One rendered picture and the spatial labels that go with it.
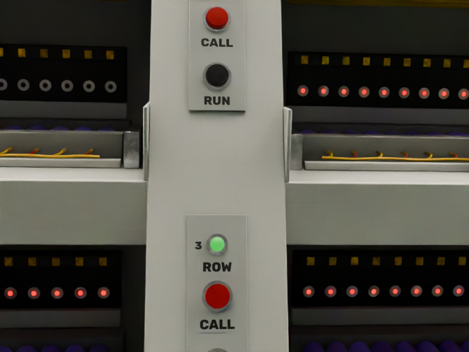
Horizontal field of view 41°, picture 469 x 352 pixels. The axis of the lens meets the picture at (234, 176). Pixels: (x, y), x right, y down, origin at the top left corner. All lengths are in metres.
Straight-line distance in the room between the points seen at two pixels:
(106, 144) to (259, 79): 0.13
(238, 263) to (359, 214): 0.09
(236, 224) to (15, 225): 0.15
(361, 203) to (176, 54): 0.17
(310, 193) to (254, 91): 0.08
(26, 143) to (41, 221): 0.09
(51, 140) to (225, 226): 0.16
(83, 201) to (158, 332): 0.10
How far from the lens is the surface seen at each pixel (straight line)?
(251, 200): 0.43
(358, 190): 0.45
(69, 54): 0.62
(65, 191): 0.44
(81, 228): 0.44
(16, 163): 0.49
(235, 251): 0.42
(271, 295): 0.42
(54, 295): 0.59
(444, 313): 0.63
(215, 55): 0.45
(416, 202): 0.46
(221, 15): 0.46
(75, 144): 0.50
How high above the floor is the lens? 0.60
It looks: 11 degrees up
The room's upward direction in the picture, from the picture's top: straight up
